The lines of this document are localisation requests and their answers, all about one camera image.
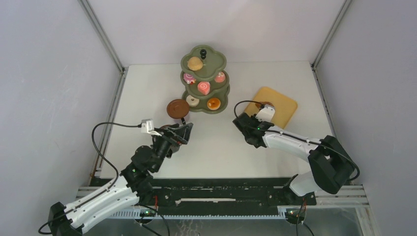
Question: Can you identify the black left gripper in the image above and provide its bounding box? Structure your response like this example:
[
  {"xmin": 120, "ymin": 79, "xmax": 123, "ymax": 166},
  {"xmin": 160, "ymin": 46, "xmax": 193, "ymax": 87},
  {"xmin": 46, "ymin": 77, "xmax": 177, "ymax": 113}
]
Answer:
[{"xmin": 151, "ymin": 123, "xmax": 193, "ymax": 172}]

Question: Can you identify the white glazed donut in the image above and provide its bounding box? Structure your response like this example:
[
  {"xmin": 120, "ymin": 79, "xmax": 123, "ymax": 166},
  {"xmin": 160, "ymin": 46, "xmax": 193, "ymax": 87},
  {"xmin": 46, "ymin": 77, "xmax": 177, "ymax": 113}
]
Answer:
[{"xmin": 185, "ymin": 95, "xmax": 200, "ymax": 107}]

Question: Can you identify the yellow serving tray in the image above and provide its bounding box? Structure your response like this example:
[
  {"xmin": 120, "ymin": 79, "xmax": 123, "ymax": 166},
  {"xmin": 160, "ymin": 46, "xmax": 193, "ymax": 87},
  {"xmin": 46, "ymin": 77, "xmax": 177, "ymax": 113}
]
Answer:
[{"xmin": 244, "ymin": 87, "xmax": 298, "ymax": 129}]

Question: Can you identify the orange glazed donut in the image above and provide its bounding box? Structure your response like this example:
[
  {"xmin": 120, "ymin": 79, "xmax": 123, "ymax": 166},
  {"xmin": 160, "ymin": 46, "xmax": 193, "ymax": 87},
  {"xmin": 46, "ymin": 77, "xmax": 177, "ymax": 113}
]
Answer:
[{"xmin": 207, "ymin": 97, "xmax": 221, "ymax": 111}]

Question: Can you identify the pink swirl cake slice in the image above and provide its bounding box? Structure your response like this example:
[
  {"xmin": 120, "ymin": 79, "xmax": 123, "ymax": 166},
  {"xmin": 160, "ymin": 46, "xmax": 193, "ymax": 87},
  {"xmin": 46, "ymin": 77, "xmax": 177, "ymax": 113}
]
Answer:
[{"xmin": 197, "ymin": 82, "xmax": 210, "ymax": 95}]

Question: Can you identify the purple swirl cake slice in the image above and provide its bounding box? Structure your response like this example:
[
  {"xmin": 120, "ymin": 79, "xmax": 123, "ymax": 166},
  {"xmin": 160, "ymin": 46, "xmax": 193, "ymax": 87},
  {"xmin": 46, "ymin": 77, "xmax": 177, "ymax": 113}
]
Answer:
[{"xmin": 183, "ymin": 73, "xmax": 196, "ymax": 85}]

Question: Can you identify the green three-tier dessert stand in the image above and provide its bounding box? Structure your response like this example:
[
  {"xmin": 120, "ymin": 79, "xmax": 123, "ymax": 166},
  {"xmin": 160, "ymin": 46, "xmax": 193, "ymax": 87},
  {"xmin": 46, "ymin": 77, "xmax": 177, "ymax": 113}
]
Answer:
[{"xmin": 180, "ymin": 45, "xmax": 230, "ymax": 114}]

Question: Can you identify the pink strawberry cake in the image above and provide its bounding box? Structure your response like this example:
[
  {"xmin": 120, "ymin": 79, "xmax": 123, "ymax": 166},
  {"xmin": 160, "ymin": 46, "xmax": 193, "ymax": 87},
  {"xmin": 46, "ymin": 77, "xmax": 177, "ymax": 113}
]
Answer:
[{"xmin": 214, "ymin": 71, "xmax": 226, "ymax": 83}]

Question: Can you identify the beige round cookie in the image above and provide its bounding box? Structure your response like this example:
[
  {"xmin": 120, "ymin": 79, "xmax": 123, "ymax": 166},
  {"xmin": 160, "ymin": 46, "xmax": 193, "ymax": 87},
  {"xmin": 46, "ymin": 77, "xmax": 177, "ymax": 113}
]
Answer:
[{"xmin": 187, "ymin": 57, "xmax": 204, "ymax": 71}]

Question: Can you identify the brown croissant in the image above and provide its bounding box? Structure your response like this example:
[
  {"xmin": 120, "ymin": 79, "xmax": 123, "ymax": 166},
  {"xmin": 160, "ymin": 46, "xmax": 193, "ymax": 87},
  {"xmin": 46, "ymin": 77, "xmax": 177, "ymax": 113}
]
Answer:
[{"xmin": 260, "ymin": 102, "xmax": 274, "ymax": 107}]

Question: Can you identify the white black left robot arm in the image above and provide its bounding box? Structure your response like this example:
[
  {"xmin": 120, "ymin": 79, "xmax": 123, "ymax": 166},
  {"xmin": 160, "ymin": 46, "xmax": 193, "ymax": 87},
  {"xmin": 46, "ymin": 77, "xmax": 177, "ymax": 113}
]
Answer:
[{"xmin": 38, "ymin": 119, "xmax": 193, "ymax": 236}]

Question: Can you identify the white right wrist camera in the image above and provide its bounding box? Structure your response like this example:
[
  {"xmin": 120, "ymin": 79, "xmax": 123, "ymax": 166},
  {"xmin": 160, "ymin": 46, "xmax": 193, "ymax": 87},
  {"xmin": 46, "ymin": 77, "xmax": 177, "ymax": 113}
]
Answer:
[{"xmin": 255, "ymin": 105, "xmax": 275, "ymax": 122}]

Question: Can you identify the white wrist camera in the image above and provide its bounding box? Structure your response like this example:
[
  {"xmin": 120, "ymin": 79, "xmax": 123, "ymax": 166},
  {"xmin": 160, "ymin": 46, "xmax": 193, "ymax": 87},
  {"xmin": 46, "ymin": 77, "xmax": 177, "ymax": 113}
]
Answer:
[
  {"xmin": 255, "ymin": 105, "xmax": 275, "ymax": 122},
  {"xmin": 140, "ymin": 118, "xmax": 162, "ymax": 136}
]

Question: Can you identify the black right camera cable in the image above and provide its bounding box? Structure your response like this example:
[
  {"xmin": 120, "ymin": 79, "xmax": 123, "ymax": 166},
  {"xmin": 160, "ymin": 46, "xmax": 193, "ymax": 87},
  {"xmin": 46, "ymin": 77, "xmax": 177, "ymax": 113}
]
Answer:
[{"xmin": 233, "ymin": 100, "xmax": 360, "ymax": 225}]

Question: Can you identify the black camera cable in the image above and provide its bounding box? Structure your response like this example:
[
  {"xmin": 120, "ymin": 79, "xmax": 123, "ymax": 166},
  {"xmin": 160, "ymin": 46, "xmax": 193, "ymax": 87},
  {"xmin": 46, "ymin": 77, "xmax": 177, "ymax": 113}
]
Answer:
[
  {"xmin": 233, "ymin": 100, "xmax": 360, "ymax": 225},
  {"xmin": 91, "ymin": 122, "xmax": 143, "ymax": 190}
]

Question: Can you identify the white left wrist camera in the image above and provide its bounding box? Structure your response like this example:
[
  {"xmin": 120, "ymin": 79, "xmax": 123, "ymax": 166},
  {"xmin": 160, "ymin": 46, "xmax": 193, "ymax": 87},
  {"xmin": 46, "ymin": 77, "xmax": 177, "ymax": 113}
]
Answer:
[{"xmin": 140, "ymin": 118, "xmax": 162, "ymax": 136}]

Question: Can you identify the black left camera cable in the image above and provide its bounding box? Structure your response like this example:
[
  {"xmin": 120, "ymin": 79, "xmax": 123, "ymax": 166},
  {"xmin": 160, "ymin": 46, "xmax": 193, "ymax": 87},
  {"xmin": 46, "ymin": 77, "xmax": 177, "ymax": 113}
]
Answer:
[{"xmin": 91, "ymin": 122, "xmax": 143, "ymax": 190}]

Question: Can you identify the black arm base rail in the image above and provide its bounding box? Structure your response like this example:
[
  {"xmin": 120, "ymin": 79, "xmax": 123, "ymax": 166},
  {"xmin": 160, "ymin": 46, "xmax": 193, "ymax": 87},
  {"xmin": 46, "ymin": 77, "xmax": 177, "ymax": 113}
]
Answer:
[{"xmin": 78, "ymin": 177, "xmax": 317, "ymax": 217}]

